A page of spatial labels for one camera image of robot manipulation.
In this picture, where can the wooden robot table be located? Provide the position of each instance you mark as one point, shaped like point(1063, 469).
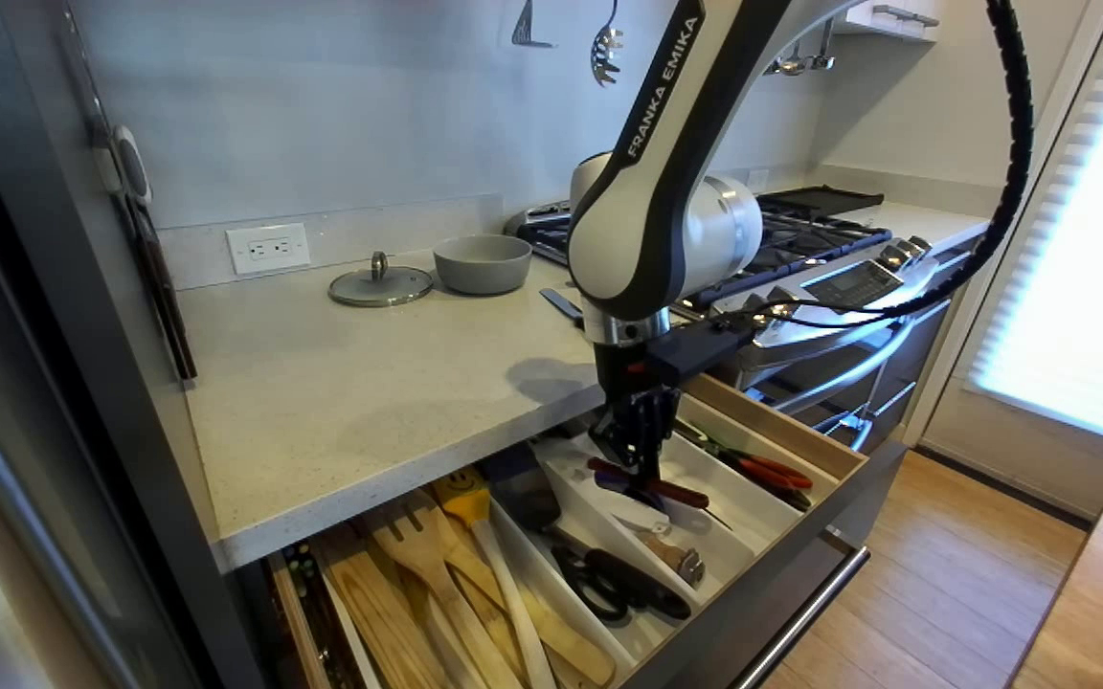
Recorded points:
point(1099, 613)

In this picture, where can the wooden turner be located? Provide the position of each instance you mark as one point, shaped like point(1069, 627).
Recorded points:
point(372, 613)

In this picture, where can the grey ceramic bowl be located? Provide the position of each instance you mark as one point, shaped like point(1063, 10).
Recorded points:
point(481, 269)

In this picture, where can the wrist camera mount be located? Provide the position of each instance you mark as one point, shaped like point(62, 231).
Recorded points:
point(704, 346)

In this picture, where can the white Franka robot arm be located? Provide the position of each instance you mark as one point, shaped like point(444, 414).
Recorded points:
point(651, 215)

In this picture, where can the green plastic tool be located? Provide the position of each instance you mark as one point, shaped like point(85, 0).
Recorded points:
point(704, 443)

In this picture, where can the white plastic drawer organiser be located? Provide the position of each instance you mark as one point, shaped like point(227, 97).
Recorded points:
point(754, 509)

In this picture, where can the slotted wooden spatula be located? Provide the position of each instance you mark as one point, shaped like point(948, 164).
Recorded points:
point(411, 541)

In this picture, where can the stainless steel fridge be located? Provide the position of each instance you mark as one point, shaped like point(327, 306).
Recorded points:
point(16, 446)

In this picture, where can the hanging steel utensil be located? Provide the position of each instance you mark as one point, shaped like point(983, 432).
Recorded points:
point(790, 61)
point(823, 58)

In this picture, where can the white wall outlet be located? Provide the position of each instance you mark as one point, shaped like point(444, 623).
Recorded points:
point(269, 252)

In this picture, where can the stainless gas stove range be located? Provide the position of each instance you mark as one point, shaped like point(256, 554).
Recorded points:
point(852, 285)

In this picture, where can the wooden spoon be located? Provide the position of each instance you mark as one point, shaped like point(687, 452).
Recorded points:
point(573, 654)

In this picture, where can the black kitchen scissors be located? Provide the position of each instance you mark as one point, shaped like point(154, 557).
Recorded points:
point(588, 578)

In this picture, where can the silver stove knob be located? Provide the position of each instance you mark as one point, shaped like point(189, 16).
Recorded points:
point(918, 246)
point(785, 305)
point(892, 259)

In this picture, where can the grey wooden kitchen drawer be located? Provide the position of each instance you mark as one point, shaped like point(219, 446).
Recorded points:
point(795, 587)

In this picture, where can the white wall cabinet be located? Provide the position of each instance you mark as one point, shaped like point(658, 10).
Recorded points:
point(896, 16)

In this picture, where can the hanging slotted steel spoon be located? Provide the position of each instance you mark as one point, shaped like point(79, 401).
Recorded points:
point(606, 58)

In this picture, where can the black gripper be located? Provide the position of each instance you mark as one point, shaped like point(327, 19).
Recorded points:
point(632, 389)

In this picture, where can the steel pot lid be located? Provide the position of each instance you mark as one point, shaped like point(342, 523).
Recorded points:
point(379, 285)

